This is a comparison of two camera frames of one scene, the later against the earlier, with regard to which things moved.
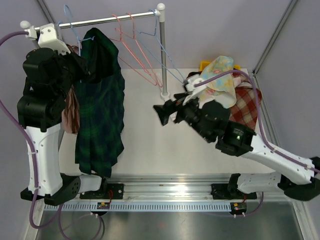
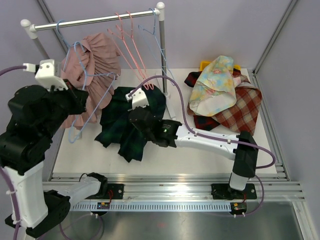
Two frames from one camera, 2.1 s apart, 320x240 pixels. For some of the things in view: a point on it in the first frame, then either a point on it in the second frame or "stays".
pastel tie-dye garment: x=221 y=90 stays
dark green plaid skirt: x=101 y=139 -> x=116 y=129
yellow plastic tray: x=203 y=64 stays
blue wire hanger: x=155 y=35 -> x=154 y=33
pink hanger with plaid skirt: x=134 y=36 -> x=138 y=59
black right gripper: x=171 y=106 -> x=146 y=108
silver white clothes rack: x=159 y=12 stays
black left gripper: x=82 y=71 -> x=79 y=97
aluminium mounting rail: x=169 y=189 stays
